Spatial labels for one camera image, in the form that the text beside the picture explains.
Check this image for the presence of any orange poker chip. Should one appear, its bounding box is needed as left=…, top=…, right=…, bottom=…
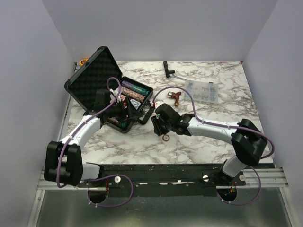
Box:
left=162, top=135, right=170, bottom=142

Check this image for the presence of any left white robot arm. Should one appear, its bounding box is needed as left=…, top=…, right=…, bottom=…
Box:
left=44, top=89, right=142, bottom=188

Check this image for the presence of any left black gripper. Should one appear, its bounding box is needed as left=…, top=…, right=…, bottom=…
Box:
left=106, top=97, right=143, bottom=124

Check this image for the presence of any blue card deck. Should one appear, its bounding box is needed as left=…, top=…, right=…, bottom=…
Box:
left=130, top=99, right=141, bottom=110

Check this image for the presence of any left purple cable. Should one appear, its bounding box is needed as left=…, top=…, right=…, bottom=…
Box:
left=56, top=77, right=134, bottom=209

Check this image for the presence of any aluminium extrusion rail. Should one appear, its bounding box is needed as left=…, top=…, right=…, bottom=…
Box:
left=237, top=168, right=289, bottom=188

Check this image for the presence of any black poker chip case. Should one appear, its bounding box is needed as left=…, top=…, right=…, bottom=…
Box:
left=64, top=46, right=153, bottom=133

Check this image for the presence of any black T-handle wrench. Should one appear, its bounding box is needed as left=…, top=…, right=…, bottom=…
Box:
left=163, top=61, right=186, bottom=81

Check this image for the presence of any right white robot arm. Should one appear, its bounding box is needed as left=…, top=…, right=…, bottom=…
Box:
left=151, top=102, right=267, bottom=185

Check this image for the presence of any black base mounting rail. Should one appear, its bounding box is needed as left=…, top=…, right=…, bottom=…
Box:
left=78, top=164, right=246, bottom=197

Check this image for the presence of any clear plastic organizer box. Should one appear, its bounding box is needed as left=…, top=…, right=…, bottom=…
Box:
left=184, top=80, right=219, bottom=103

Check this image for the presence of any brown copper tool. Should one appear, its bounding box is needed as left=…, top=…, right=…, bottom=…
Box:
left=168, top=92, right=182, bottom=107

